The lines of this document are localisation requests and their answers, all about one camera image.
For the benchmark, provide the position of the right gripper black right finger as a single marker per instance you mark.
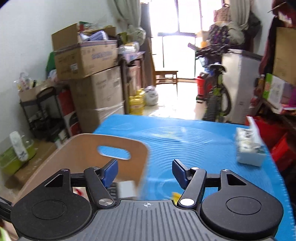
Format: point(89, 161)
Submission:
point(226, 206)

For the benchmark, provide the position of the green black bicycle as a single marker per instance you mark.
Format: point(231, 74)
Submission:
point(213, 92)

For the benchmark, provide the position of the yellow toy gear wrench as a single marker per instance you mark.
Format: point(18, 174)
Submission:
point(175, 196)

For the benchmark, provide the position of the tall brown cardboard box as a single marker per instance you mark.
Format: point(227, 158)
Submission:
point(284, 60)

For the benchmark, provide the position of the white cabinet freezer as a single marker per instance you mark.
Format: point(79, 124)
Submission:
point(241, 71)

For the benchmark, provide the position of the black metal shelf rack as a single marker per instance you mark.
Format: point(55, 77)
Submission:
point(41, 123)

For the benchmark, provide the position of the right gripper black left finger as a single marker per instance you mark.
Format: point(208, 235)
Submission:
point(52, 211)

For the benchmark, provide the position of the white rolled towel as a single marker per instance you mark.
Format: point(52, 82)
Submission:
point(18, 146)

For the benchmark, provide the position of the blue silicone baking mat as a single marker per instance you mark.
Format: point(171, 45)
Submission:
point(195, 143)

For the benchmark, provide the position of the green white carton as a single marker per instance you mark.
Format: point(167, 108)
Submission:
point(279, 93)

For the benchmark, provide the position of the yellow oil jug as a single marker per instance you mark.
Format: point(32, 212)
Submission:
point(137, 103)

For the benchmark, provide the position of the red box on floor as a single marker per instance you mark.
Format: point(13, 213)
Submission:
point(279, 139)

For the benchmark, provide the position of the beige plastic storage bin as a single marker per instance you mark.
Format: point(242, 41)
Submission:
point(81, 152)

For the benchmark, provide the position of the red toy figure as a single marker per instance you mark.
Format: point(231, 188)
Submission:
point(81, 191)

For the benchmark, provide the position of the wooden chair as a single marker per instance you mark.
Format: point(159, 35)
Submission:
point(162, 76)

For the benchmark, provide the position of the green plastic container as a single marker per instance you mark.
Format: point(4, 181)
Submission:
point(9, 160)

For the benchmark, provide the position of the black remote control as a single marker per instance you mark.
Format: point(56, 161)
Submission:
point(113, 191)

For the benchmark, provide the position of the white tissue box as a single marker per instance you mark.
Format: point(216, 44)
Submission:
point(249, 145)

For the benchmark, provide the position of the large stacked cardboard box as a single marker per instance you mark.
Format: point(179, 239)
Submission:
point(97, 97)

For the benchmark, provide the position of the open top cardboard box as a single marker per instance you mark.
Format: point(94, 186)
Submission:
point(83, 49)

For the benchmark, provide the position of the large white charger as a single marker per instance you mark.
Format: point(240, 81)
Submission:
point(127, 190)

